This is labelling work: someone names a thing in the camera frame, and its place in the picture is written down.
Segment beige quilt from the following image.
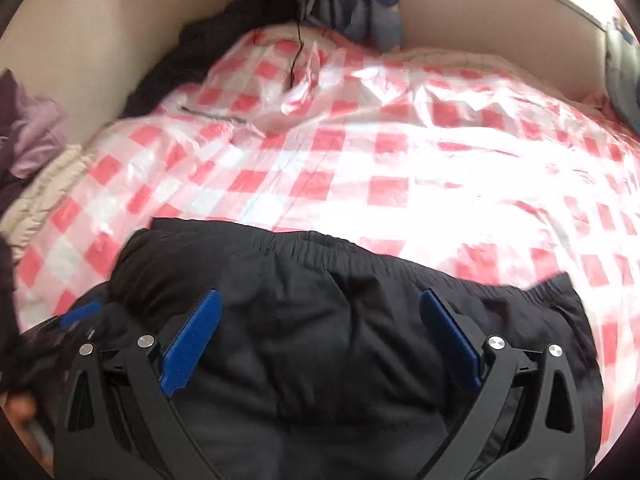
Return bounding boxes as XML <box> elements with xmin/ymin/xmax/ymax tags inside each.
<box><xmin>0</xmin><ymin>144</ymin><xmax>97</xmax><ymax>262</ymax></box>

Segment purple jacket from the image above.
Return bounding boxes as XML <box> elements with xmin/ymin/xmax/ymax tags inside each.
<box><xmin>0</xmin><ymin>69</ymin><xmax>68</xmax><ymax>181</ymax></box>

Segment pink cartoon curtain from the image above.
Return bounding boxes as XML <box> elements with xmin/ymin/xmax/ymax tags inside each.
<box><xmin>300</xmin><ymin>0</ymin><xmax>407</xmax><ymax>54</ymax></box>

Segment blue patterned pillow right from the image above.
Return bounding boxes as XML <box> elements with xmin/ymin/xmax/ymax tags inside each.
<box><xmin>604</xmin><ymin>16</ymin><xmax>640</xmax><ymax>133</ymax></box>

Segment pink checkered bed sheet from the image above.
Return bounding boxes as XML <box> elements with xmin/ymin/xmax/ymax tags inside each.
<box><xmin>14</xmin><ymin>25</ymin><xmax>640</xmax><ymax>463</ymax></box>

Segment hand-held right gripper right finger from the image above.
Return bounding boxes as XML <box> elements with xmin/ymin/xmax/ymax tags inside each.
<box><xmin>419</xmin><ymin>287</ymin><xmax>587</xmax><ymax>480</ymax></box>

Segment black cable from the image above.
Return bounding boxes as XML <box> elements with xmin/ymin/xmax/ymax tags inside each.
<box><xmin>281</xmin><ymin>0</ymin><xmax>312</xmax><ymax>92</ymax></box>

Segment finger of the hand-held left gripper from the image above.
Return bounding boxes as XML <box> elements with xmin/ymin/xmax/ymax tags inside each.
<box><xmin>22</xmin><ymin>301</ymin><xmax>106</xmax><ymax>353</ymax></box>

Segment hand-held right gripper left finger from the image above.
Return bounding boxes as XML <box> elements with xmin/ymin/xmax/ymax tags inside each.
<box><xmin>54</xmin><ymin>289</ymin><xmax>237</xmax><ymax>480</ymax></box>

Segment person's left hand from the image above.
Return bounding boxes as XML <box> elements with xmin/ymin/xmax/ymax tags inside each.
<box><xmin>0</xmin><ymin>391</ymin><xmax>38</xmax><ymax>433</ymax></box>

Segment black padded jacket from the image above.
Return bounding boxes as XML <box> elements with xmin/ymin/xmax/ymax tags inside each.
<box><xmin>70</xmin><ymin>217</ymin><xmax>607</xmax><ymax>480</ymax></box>

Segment dark clothes pile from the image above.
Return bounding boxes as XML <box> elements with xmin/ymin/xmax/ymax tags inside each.
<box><xmin>121</xmin><ymin>0</ymin><xmax>302</xmax><ymax>119</ymax></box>

